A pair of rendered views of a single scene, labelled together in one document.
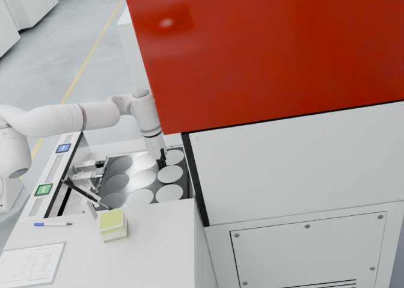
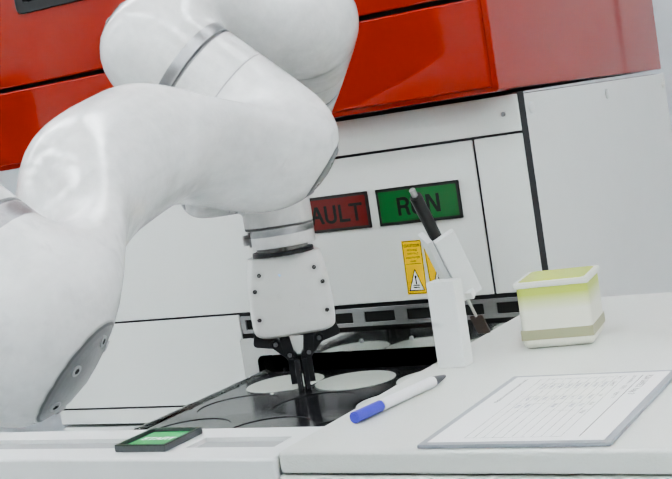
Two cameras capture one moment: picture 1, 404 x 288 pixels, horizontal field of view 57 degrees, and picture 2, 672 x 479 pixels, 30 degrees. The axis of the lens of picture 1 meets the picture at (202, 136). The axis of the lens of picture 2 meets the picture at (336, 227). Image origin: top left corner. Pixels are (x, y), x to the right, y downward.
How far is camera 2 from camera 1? 1.73 m
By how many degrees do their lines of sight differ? 67
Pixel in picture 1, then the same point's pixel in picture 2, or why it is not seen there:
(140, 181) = (321, 405)
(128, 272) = not seen: outside the picture
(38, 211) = (273, 436)
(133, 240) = (617, 326)
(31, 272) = (598, 394)
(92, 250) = (596, 353)
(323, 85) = (604, 19)
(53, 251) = (538, 383)
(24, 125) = not seen: outside the picture
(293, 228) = not seen: hidden behind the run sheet
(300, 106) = (597, 56)
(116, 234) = (597, 301)
